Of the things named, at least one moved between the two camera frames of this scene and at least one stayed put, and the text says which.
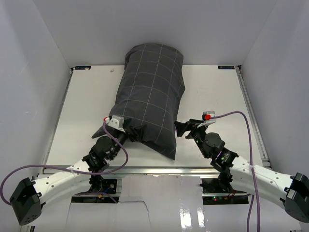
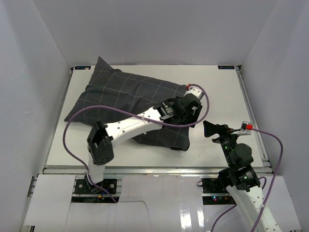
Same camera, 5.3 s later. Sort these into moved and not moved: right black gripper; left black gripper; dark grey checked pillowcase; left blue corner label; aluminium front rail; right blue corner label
Moved: left black gripper; dark grey checked pillowcase; right black gripper
Not moved: right blue corner label; left blue corner label; aluminium front rail
